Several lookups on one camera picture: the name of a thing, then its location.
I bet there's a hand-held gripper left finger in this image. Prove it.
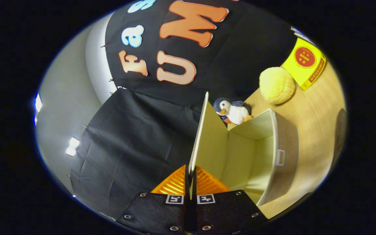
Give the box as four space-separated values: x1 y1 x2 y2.
116 165 189 235

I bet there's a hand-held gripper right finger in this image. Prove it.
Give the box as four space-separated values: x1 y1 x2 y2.
190 166 268 235

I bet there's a brown fabric storage box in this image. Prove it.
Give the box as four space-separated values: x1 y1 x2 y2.
188 92 301 207

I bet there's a brown shoe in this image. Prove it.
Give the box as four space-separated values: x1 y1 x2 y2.
333 108 348 157

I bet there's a plush penguin toy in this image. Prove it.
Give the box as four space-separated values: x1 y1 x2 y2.
213 97 253 126

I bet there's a yellow round plush cushion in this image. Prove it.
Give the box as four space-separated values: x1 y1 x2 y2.
259 67 296 105

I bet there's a row of small cloth clips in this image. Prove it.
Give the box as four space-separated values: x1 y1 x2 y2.
101 44 118 96

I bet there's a yellow book red circle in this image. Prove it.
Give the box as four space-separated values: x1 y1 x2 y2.
281 38 327 91

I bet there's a white illustrated cover book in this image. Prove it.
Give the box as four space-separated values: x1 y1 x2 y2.
291 26 316 46

